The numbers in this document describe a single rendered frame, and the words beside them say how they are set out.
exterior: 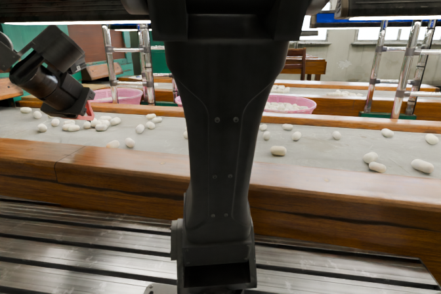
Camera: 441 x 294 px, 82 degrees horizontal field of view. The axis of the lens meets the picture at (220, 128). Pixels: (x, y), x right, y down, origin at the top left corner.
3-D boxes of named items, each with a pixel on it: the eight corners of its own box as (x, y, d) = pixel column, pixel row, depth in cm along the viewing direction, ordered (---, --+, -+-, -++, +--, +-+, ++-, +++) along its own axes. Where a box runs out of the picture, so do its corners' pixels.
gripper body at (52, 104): (56, 88, 59) (30, 70, 52) (95, 91, 57) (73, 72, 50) (45, 114, 57) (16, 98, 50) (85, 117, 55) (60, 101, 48)
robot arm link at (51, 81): (56, 67, 53) (28, 44, 46) (71, 80, 51) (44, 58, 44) (30, 91, 51) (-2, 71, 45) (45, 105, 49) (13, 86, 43)
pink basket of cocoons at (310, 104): (317, 140, 85) (321, 112, 82) (239, 134, 90) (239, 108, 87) (309, 117, 110) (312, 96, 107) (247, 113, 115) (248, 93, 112)
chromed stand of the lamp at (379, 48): (414, 125, 99) (448, -1, 85) (359, 122, 103) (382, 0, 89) (394, 112, 117) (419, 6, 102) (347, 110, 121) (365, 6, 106)
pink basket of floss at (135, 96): (151, 117, 110) (149, 96, 107) (83, 127, 97) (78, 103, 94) (137, 104, 132) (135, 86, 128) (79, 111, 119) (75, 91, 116)
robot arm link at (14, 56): (81, 52, 55) (25, 1, 47) (88, 53, 48) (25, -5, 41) (39, 90, 52) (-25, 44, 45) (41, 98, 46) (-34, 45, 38)
